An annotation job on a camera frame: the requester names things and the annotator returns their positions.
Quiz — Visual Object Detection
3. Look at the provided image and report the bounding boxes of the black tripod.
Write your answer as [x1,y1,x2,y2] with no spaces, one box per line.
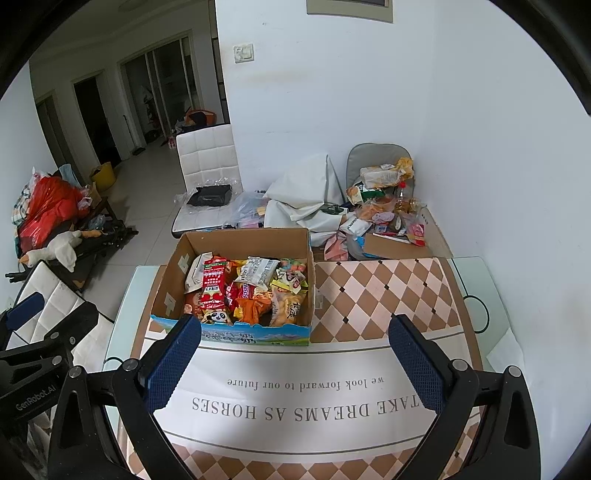
[69,220,139,278]

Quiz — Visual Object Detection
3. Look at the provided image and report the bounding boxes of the long red snack packet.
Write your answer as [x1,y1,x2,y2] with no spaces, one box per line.
[199,256,229,310]

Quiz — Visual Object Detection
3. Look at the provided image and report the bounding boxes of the red bag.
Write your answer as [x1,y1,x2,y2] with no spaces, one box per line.
[18,175,86,250]

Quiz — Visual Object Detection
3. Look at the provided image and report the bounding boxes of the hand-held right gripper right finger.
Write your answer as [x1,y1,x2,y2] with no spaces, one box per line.
[388,315,541,480]

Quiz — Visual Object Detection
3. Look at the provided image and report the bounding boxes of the white barcode packet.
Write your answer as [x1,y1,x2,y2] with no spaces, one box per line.
[185,253,215,294]

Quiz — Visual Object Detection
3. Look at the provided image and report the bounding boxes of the plain brown cardboard box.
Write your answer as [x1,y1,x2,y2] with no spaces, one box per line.
[362,208,455,260]

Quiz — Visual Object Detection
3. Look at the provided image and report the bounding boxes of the white padded chair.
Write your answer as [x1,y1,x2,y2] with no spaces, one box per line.
[7,260,116,365]
[171,124,243,238]

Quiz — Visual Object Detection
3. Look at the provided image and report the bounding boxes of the white paper sheet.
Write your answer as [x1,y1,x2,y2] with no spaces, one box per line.
[487,328,522,370]

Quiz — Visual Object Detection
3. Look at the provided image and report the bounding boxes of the plaid bag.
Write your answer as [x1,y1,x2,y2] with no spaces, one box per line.
[11,182,35,227]

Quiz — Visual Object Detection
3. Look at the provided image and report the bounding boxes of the checkered tablecloth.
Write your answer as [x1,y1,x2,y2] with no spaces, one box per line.
[115,256,485,480]

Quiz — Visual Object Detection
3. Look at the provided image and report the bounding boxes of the grey chair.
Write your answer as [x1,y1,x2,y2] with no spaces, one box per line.
[346,143,416,208]

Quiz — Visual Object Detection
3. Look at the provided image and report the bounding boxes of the yellow biscuit packet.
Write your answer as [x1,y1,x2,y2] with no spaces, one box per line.
[268,288,308,328]

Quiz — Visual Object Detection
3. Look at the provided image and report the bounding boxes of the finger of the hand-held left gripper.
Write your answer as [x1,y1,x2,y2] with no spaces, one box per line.
[44,305,100,365]
[0,292,46,330]

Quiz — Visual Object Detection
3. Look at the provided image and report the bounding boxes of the orange panda snack packet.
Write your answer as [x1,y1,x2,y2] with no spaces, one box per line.
[185,291,236,326]

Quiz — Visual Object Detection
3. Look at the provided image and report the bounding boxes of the white cloth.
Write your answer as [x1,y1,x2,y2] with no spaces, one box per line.
[263,154,347,245]

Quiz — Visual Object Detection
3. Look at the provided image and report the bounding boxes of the yellow panda snack packet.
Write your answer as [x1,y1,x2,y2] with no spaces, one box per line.
[271,270,308,294]

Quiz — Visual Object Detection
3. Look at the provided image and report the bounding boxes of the sliding glass door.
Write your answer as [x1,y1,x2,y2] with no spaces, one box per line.
[117,30,206,148]

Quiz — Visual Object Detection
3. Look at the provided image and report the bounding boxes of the picture frame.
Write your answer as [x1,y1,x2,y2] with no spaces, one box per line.
[306,0,394,25]

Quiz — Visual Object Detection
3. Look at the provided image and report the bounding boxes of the black item in plastic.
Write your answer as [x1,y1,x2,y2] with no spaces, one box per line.
[185,184,232,207]

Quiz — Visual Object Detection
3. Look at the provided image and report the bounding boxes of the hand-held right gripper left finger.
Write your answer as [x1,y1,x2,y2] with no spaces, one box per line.
[48,314,202,480]

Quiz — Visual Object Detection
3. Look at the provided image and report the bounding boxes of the white goose plush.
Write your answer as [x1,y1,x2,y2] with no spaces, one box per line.
[19,228,100,273]

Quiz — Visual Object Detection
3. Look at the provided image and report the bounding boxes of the pile of assorted snack packets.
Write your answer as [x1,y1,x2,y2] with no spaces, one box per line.
[339,157,430,247]

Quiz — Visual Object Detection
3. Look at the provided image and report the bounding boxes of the grey-white snack packet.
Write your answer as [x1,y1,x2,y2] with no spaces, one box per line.
[233,256,281,289]

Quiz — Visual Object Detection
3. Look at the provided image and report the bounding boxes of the blue printed cardboard box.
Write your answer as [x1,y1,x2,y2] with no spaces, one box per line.
[151,227,315,347]

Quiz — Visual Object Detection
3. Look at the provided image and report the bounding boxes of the clear plastic bag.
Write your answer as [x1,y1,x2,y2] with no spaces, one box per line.
[224,191,269,229]

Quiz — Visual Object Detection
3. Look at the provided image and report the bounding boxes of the pink packets in clear bag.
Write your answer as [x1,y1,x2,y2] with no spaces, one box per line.
[323,233,352,261]

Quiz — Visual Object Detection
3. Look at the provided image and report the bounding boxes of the orange barcode snack packet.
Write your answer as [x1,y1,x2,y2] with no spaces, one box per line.
[235,295,273,326]

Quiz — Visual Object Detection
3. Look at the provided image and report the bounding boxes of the yellow bucket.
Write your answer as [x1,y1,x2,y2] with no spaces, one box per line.
[89,161,116,191]

